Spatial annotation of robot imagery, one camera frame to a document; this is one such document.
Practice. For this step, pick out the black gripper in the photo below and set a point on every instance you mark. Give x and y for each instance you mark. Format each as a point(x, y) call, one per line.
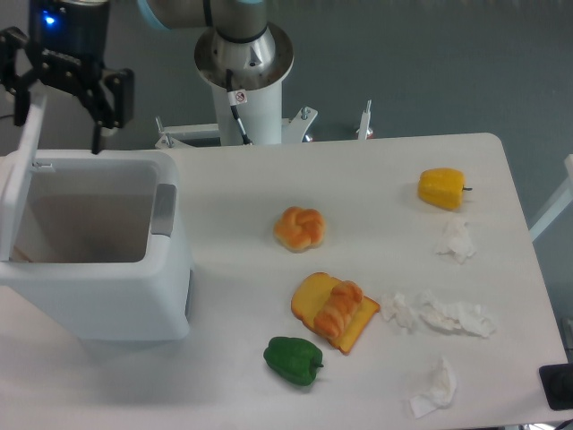
point(65, 47)

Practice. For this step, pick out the white trash can lid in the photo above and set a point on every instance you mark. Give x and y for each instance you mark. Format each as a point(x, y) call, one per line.
point(16, 189)

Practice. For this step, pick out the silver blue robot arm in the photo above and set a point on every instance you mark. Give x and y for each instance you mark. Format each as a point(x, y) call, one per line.
point(236, 21)

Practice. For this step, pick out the white trash can body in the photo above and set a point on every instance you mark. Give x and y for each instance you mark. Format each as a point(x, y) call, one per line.
point(102, 248)

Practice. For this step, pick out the knotted bread roll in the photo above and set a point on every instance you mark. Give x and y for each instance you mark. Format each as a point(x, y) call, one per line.
point(299, 229)

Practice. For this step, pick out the toast bread slice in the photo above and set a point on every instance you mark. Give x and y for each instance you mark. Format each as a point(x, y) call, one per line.
point(310, 297)

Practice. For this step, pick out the braided croissant bread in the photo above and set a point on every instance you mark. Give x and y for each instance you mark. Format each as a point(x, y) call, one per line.
point(339, 310)

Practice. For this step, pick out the green bell pepper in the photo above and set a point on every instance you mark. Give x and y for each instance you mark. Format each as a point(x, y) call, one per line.
point(295, 360)

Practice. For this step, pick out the yellow bell pepper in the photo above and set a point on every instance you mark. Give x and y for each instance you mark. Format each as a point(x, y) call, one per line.
point(442, 187)

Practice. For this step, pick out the crumpled white tissue small middle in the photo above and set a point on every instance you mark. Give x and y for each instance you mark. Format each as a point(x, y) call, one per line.
point(394, 307)

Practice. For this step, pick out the crumpled white tissue upper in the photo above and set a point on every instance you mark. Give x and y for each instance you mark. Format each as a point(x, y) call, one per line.
point(456, 241)

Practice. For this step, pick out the crumpled white tissue large middle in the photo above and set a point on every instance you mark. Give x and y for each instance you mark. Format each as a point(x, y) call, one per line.
point(454, 318)

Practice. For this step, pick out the crumpled white tissue lower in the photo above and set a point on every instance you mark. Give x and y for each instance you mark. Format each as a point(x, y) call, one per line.
point(440, 392)

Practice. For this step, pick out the black device at edge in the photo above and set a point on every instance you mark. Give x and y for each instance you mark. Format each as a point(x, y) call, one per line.
point(557, 385)

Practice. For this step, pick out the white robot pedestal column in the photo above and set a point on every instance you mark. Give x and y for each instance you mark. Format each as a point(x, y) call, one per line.
point(246, 84)

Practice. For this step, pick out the white pedestal base bracket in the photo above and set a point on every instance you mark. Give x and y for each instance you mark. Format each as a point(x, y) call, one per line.
point(294, 130)

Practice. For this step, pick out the white levelling foot post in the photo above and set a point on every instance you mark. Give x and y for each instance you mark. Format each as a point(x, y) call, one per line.
point(364, 131)

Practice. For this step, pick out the white frame leg right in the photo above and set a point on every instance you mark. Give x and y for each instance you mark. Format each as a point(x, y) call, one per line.
point(557, 203)

